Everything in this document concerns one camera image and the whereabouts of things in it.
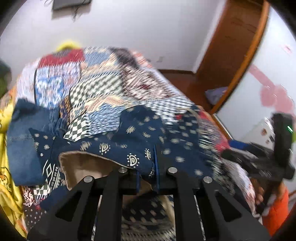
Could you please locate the wall mounted black television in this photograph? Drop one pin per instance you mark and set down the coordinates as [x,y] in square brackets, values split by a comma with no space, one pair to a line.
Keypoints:
[62,4]

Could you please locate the orange sleeve forearm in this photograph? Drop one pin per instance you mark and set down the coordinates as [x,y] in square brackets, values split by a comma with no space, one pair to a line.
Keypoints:
[278,212]

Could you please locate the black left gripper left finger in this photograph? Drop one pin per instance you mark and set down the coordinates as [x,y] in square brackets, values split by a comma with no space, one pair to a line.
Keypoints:
[90,211]

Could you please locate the colourful patchwork bedspread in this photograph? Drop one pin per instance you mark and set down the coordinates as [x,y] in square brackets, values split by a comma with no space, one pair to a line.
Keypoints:
[92,86]

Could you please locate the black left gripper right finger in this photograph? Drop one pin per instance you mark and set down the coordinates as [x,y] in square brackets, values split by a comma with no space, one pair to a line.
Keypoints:
[203,209]

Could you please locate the white wall socket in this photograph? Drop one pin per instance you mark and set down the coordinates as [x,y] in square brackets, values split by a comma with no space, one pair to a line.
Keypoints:
[160,59]

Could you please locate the blue denim jeans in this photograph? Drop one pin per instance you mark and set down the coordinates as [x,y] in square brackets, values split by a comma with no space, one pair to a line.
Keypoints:
[24,163]

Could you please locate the yellow fluffy pillow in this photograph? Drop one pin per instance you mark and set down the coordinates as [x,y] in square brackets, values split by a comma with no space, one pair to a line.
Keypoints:
[68,45]

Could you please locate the brown wooden door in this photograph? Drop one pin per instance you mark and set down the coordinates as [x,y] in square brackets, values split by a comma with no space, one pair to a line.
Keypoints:
[229,45]

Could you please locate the person's right hand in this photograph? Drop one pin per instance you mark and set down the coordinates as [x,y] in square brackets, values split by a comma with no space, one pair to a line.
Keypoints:
[261,207]

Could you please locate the grey purple cloth on floor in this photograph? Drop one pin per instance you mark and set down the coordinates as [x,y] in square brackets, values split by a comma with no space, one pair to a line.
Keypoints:
[213,95]

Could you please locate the navy patterned hooded garment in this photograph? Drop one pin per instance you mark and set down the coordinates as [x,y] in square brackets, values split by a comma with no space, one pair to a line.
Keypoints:
[189,144]

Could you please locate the yellow cartoon print garment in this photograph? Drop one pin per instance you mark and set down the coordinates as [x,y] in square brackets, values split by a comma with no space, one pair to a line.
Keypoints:
[11,195]

